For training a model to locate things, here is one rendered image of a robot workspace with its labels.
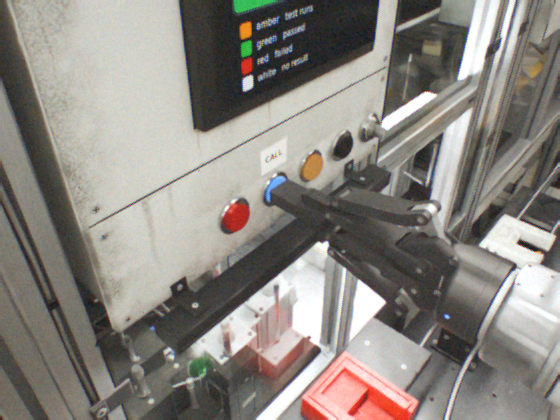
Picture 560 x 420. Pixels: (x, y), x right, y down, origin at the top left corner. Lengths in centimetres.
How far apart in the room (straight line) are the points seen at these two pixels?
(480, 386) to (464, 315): 92
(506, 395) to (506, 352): 93
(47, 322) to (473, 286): 33
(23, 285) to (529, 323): 36
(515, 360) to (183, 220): 29
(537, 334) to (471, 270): 6
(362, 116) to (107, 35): 37
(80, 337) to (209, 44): 26
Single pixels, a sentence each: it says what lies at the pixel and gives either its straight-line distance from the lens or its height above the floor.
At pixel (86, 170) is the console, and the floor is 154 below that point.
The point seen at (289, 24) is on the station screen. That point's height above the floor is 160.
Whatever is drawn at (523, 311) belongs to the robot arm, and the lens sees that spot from 39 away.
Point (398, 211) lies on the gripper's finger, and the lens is 41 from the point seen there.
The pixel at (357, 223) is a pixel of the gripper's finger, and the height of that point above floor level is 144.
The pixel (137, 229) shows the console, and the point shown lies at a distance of 41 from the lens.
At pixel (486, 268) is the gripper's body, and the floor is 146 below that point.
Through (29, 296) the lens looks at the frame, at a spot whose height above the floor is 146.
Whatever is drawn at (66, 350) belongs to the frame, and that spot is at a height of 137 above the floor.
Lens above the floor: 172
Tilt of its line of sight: 38 degrees down
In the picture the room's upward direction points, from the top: straight up
